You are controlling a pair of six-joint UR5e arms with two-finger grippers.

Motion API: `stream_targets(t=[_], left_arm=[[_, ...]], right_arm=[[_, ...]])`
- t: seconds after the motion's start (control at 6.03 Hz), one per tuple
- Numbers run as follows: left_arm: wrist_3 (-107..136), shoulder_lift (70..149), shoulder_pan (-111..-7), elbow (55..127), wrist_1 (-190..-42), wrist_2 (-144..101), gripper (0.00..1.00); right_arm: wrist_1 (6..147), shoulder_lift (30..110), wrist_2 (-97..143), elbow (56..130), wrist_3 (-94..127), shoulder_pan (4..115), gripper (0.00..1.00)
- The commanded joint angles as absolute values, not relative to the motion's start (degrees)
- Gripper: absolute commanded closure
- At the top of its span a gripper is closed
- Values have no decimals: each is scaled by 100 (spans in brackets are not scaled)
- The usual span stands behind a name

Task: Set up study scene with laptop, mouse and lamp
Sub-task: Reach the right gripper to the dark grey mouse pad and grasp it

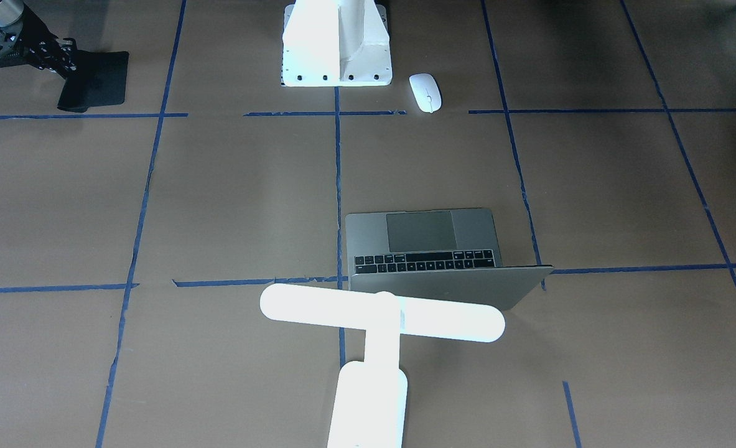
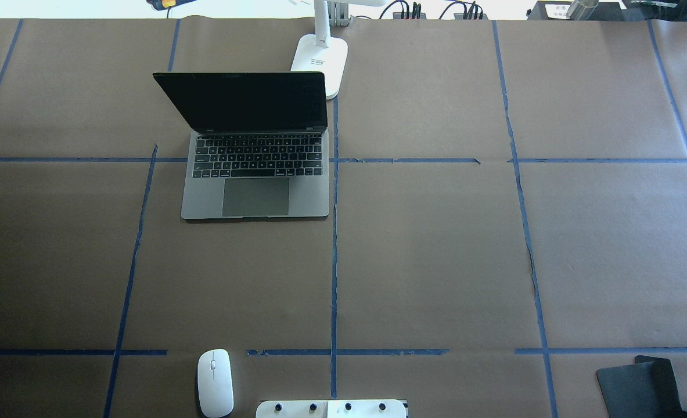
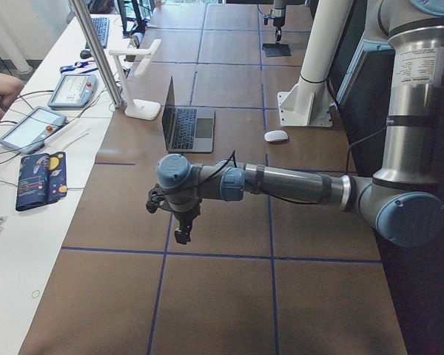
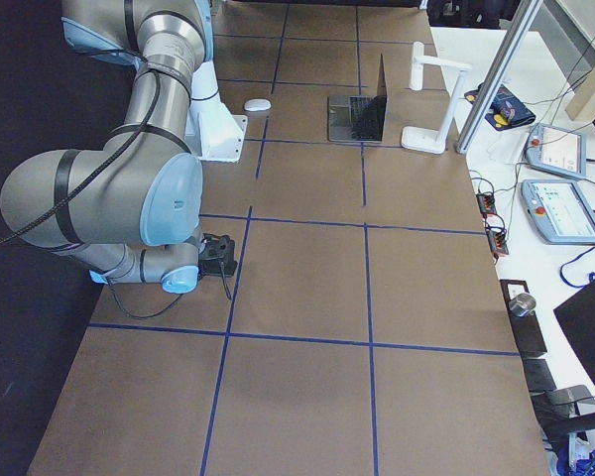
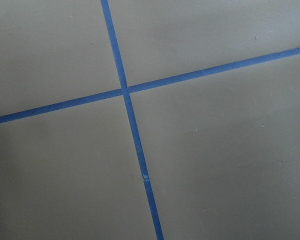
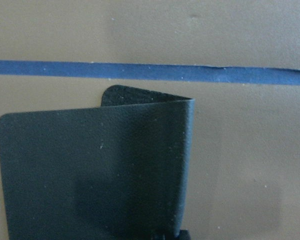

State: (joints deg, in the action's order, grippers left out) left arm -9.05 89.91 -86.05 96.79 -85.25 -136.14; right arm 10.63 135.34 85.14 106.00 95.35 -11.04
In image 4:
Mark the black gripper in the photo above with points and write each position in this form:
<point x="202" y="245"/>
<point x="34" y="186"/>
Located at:
<point x="211" y="268"/>

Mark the grey laptop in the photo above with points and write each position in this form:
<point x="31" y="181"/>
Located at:
<point x="358" y="118"/>

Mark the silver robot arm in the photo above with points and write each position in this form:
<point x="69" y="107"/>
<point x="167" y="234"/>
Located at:
<point x="128" y="211"/>

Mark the white computer mouse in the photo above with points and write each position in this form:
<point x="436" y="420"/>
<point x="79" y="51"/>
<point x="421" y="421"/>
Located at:
<point x="257" y="105"/>

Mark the white desk lamp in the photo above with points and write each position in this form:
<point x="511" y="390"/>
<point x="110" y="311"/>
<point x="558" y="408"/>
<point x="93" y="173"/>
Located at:
<point x="426" y="140"/>

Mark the black power adapter box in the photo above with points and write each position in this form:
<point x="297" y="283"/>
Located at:
<point x="486" y="203"/>

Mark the metal cup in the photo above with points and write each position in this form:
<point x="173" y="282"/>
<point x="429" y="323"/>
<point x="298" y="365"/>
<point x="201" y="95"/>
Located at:
<point x="522" y="305"/>

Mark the blue space pattern pouch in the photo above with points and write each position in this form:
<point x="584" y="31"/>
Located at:
<point x="507" y="111"/>

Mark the near teach pendant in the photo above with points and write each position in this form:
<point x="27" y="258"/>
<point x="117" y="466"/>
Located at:
<point x="559" y="211"/>

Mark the teach pendant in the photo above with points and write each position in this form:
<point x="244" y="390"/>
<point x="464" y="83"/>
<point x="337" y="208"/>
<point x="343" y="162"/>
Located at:
<point x="557" y="151"/>
<point x="559" y="211"/>

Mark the far teach pendant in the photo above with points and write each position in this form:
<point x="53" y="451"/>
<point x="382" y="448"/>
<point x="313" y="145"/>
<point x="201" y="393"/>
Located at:
<point x="557" y="151"/>

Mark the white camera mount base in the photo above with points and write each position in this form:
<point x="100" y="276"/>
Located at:
<point x="212" y="132"/>

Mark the aluminium frame post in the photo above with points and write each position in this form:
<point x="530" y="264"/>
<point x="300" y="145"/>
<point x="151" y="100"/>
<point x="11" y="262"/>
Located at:
<point x="524" y="17"/>

